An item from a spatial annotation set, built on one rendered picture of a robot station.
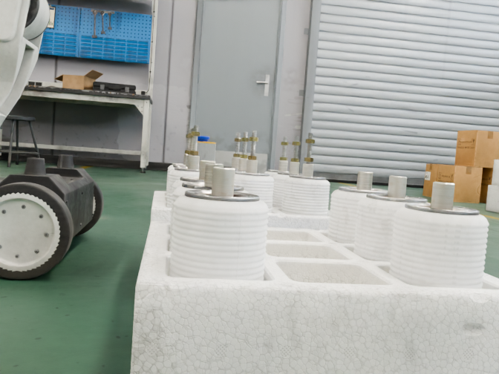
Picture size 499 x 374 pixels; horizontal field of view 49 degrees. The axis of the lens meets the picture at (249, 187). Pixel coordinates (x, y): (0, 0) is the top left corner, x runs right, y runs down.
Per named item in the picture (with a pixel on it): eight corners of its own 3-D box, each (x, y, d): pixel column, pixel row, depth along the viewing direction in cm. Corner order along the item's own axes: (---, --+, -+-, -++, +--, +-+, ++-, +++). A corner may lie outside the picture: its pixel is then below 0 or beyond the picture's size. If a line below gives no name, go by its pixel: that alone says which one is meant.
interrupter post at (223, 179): (211, 200, 54) (213, 167, 53) (209, 198, 56) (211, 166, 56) (235, 202, 54) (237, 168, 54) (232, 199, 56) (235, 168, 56)
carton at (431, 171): (452, 197, 509) (456, 165, 507) (465, 199, 485) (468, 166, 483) (422, 195, 505) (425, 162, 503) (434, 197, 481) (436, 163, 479)
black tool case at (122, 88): (92, 94, 568) (92, 83, 568) (133, 98, 580) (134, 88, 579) (92, 91, 535) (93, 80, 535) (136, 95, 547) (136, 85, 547)
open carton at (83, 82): (66, 93, 579) (67, 71, 578) (102, 95, 576) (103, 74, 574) (53, 89, 549) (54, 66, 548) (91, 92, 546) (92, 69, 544)
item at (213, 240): (162, 392, 51) (174, 199, 50) (162, 353, 60) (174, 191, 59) (263, 393, 52) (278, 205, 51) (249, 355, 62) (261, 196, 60)
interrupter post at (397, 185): (390, 202, 69) (393, 176, 69) (383, 199, 71) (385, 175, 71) (408, 203, 69) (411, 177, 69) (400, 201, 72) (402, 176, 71)
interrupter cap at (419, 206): (424, 215, 54) (425, 208, 54) (393, 207, 62) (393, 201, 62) (494, 220, 55) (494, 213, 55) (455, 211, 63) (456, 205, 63)
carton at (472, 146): (500, 168, 450) (503, 132, 448) (474, 166, 446) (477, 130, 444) (479, 167, 480) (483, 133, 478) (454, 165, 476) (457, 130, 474)
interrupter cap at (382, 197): (379, 202, 66) (379, 197, 66) (357, 197, 73) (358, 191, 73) (437, 206, 67) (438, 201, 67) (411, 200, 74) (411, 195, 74)
